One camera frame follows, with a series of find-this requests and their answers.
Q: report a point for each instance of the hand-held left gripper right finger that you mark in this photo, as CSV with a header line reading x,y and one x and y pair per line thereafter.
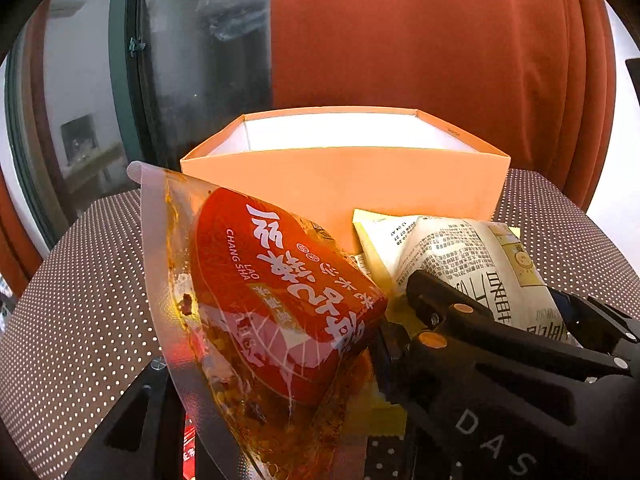
x,y
392,360

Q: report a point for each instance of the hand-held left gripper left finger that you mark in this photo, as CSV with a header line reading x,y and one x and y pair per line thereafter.
x,y
157,385

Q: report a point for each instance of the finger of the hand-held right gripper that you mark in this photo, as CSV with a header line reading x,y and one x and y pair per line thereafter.
x,y
435,300
600,325

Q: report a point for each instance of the cream printed snack packet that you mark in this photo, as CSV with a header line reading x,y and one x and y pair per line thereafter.
x,y
450,250

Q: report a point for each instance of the red label clear snack packet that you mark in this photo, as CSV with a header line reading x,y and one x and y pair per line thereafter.
x,y
280,300

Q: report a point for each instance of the orange cardboard box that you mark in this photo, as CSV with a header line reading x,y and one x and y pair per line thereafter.
x,y
325,180

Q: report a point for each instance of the pale yellow snack packet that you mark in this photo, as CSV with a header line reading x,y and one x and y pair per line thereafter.
x,y
387,415

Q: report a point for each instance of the small red yellow snack packet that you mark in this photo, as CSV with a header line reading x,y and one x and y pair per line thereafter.
x,y
191,445

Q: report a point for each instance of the brown polka dot tablecloth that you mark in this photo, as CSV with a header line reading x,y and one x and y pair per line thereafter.
x,y
90,285

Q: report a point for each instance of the narrow rust orange curtain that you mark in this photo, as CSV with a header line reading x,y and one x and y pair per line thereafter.
x,y
15,240

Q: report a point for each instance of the wide rust orange curtain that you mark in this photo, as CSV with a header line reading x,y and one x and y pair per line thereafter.
x,y
425,35

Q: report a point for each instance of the green window latch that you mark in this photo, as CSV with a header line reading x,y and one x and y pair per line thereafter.
x,y
136,47

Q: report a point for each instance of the dark green window frame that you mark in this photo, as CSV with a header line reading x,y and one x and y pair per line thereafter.
x,y
125,85

